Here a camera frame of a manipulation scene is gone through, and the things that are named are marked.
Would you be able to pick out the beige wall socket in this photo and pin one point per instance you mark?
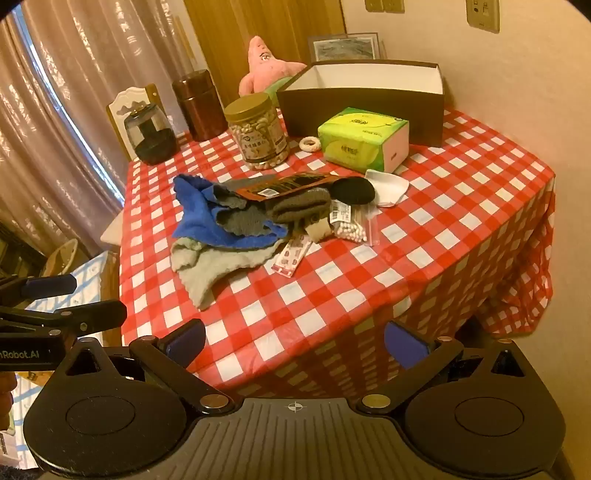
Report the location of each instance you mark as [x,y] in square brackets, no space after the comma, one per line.
[394,4]
[373,4]

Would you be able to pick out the pale grey-green towel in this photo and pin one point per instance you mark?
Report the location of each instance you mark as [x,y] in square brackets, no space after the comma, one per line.
[207,272]

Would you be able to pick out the pink starfish plush toy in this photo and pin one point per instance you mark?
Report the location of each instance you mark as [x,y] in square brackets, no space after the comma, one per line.
[265,69]

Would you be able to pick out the blue towel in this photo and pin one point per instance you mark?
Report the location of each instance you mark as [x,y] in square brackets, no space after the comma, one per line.
[198,217]

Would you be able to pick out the dark glass jar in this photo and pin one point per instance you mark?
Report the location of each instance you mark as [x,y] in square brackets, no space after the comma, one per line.
[150,138]

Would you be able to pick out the cashew jar with gold lid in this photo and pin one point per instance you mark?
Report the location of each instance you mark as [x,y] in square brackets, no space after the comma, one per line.
[258,138]

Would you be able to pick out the beige cloth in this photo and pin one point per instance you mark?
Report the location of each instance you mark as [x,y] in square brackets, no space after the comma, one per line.
[318,230]

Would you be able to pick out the bandage strip packet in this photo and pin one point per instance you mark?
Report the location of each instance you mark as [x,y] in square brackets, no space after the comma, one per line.
[291,256]

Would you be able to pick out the beige wall port panel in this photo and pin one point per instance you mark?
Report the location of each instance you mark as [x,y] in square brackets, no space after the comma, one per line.
[482,14]

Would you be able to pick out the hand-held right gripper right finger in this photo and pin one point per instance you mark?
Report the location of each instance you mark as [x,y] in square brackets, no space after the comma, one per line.
[406,348]

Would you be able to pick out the white wooden chair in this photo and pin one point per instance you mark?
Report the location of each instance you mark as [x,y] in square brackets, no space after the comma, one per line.
[129,99]

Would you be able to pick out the red white checked tablecloth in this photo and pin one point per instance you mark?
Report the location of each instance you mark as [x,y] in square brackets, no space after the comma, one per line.
[369,277]

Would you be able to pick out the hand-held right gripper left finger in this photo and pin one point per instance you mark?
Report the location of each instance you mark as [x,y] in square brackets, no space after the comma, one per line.
[187,344]

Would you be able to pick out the green tissue pack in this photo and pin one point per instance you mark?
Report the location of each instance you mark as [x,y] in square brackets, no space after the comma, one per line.
[355,138]

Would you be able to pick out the cotton swab bag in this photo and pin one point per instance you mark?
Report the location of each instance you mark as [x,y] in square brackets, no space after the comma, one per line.
[351,228]

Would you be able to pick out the brown metal canister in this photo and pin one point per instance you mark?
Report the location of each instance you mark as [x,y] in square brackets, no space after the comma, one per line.
[198,106]

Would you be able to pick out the blue grid white blanket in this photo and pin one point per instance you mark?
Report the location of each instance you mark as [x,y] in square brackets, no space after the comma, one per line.
[92,277]

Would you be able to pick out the framed picture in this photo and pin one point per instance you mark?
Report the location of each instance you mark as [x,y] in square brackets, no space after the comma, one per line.
[344,46]

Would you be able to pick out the sheer patterned curtain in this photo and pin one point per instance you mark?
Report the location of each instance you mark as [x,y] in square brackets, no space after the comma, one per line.
[69,92]

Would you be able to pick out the dark grey cloth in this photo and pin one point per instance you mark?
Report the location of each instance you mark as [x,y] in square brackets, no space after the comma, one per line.
[240,221]

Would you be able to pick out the black sock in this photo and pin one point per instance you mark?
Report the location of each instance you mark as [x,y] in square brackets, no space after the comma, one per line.
[353,190]

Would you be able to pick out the brown cardboard box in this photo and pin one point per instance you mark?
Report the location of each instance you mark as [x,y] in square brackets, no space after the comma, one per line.
[360,108]

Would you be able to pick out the flat brown packet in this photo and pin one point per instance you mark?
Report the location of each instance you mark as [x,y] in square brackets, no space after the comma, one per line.
[286,182]

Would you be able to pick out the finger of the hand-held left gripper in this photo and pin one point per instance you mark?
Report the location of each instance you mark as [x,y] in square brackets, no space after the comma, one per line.
[97,314]
[46,285]

